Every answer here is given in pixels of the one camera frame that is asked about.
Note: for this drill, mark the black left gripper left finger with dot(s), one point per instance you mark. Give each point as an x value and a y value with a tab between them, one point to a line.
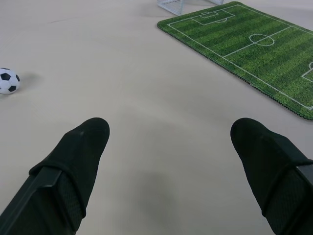
63	171

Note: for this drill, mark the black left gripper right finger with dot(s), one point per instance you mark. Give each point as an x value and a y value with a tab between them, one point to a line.
274	171

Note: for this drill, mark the small soccer ball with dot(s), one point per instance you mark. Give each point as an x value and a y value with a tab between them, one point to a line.
8	81

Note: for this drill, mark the green soccer field mat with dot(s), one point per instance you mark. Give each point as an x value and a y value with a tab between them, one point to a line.
247	46

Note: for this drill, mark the white miniature goal net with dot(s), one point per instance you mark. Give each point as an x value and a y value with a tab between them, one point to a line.
174	5

